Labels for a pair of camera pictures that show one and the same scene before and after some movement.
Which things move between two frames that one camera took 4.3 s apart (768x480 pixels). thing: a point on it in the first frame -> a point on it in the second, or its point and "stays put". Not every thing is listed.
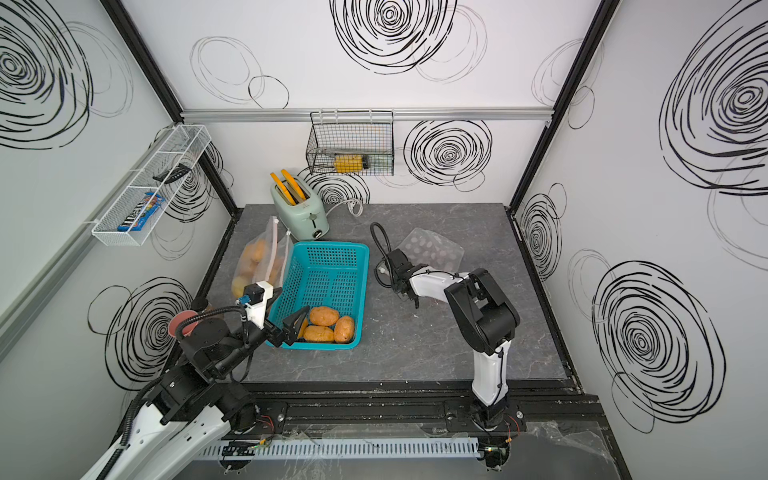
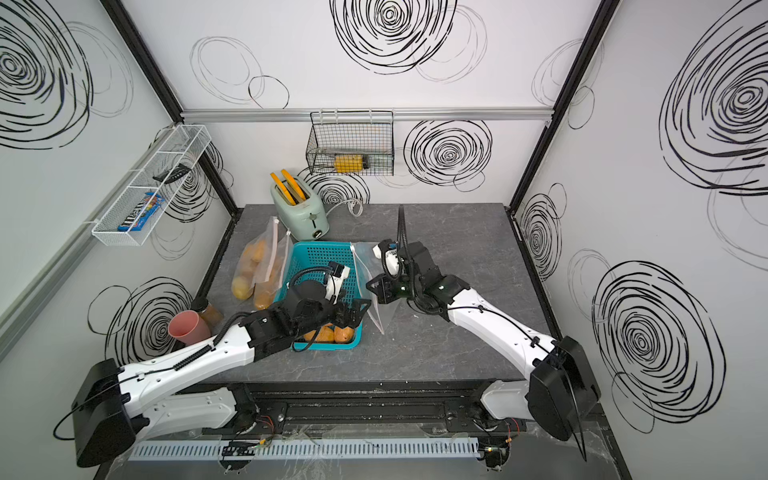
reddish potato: (344, 329) stays put
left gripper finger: (290, 325) -> (355, 313)
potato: (318, 333) stays put
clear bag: (426, 247) -> (370, 267)
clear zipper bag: (256, 259) stays put
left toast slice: (285, 190) stays put
